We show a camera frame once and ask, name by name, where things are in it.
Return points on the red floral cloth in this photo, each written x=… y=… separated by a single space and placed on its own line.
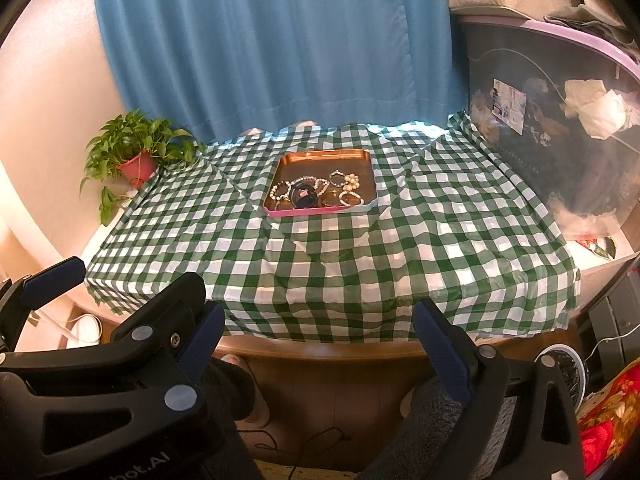
x=610 y=425

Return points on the copper tray with pink rim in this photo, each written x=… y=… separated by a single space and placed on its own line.
x=320 y=162

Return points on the clear storage box purple lid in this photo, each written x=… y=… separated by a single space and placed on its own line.
x=550 y=185

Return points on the blue curtain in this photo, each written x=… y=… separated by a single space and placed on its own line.
x=280 y=45

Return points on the small white fan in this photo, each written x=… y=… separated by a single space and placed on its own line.
x=570 y=365

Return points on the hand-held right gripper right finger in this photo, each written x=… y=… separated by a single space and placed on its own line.
x=442 y=350

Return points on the person's black sock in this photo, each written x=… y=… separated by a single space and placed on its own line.
x=230 y=390

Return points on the red green printed packet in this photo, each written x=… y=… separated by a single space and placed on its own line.
x=602 y=249

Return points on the thin metal bangle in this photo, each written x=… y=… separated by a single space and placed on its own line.
x=330 y=203

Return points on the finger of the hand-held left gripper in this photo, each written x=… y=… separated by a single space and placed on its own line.
x=150 y=320
x=52 y=277

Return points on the white label sticker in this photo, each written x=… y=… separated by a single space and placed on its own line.
x=509 y=107

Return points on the pink slipper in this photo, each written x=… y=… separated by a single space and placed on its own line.
x=261 y=410

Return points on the black smart watch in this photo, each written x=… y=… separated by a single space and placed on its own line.
x=305 y=202

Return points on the grey crumpled cloth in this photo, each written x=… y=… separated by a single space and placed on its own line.
x=595 y=22

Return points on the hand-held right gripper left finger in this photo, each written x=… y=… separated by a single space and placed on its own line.
x=202 y=337

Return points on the black cabinet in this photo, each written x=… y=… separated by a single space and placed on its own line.
x=615 y=320

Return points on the potted green plant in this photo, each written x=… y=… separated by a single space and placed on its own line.
x=137 y=167

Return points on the green checked tablecloth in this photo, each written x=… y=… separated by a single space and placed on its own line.
x=400 y=260

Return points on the white plastic bag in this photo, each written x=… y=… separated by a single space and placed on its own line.
x=600 y=110

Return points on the white round device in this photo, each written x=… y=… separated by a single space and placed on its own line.
x=87 y=330

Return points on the person's grey trouser leg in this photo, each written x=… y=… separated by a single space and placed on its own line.
x=430 y=430

